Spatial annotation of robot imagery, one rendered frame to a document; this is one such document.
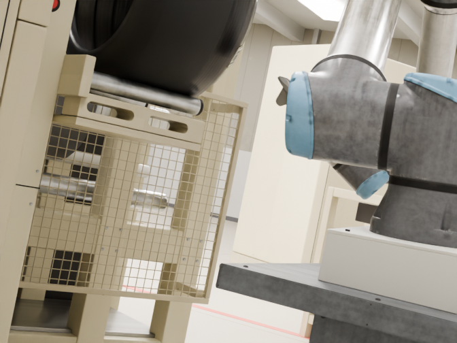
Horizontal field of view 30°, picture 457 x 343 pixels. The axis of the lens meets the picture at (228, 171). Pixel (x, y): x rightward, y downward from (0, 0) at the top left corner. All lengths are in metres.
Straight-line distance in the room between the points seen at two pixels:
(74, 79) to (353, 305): 1.02
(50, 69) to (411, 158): 1.00
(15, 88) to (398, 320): 0.65
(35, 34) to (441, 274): 0.71
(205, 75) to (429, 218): 0.93
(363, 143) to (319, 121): 0.08
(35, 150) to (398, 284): 1.05
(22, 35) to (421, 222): 0.68
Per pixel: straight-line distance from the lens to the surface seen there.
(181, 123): 2.19
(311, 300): 1.28
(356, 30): 1.64
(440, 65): 2.07
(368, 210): 4.38
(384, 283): 1.36
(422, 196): 1.41
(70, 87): 2.05
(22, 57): 1.30
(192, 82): 2.17
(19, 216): 2.10
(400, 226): 1.40
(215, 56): 2.13
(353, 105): 1.42
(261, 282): 1.31
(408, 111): 1.42
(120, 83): 2.10
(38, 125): 2.09
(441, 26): 2.02
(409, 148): 1.42
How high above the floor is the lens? 0.73
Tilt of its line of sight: 1 degrees up
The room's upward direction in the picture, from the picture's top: 11 degrees clockwise
